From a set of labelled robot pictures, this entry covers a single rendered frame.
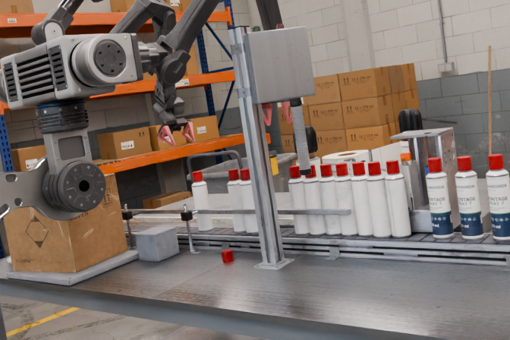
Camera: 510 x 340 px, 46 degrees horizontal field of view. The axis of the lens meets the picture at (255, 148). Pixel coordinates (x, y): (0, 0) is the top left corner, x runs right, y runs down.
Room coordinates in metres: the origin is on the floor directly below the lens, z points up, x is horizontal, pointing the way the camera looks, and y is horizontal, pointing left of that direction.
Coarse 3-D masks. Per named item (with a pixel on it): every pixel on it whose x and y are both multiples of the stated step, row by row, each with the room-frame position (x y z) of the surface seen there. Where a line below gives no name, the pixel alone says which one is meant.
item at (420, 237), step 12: (132, 228) 2.25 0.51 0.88; (144, 228) 2.22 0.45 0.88; (180, 228) 2.12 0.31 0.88; (192, 228) 2.09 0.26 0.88; (216, 228) 2.02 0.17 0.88; (228, 228) 2.00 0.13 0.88; (372, 240) 1.59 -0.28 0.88; (384, 240) 1.57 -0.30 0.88; (396, 240) 1.55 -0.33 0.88; (408, 240) 1.53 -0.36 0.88; (420, 240) 1.52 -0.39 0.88; (432, 240) 1.50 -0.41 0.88; (444, 240) 1.48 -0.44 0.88; (456, 240) 1.46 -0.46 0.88; (480, 240) 1.43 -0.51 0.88; (492, 240) 1.42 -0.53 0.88
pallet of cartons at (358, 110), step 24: (360, 72) 5.21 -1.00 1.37; (384, 72) 5.26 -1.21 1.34; (408, 72) 5.63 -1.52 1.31; (312, 96) 5.54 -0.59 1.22; (336, 96) 5.37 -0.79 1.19; (360, 96) 5.23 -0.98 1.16; (384, 96) 5.22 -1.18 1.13; (408, 96) 5.59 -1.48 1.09; (312, 120) 5.57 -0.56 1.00; (336, 120) 5.40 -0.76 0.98; (360, 120) 5.24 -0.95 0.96; (384, 120) 5.18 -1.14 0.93; (288, 144) 5.76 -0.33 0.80; (336, 144) 5.42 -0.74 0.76; (360, 144) 5.26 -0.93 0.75; (384, 144) 5.13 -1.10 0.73
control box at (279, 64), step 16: (256, 32) 1.61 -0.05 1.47; (272, 32) 1.63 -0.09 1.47; (288, 32) 1.64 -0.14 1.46; (304, 32) 1.65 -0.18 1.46; (256, 48) 1.61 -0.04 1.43; (272, 48) 1.62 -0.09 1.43; (288, 48) 1.64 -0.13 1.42; (304, 48) 1.65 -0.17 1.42; (256, 64) 1.61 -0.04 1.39; (272, 64) 1.62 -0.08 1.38; (288, 64) 1.63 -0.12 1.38; (304, 64) 1.65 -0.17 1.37; (256, 80) 1.61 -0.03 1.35; (272, 80) 1.62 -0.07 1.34; (288, 80) 1.63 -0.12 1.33; (304, 80) 1.65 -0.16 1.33; (256, 96) 1.61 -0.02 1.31; (272, 96) 1.62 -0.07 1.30; (288, 96) 1.63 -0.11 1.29; (304, 96) 1.65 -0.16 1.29
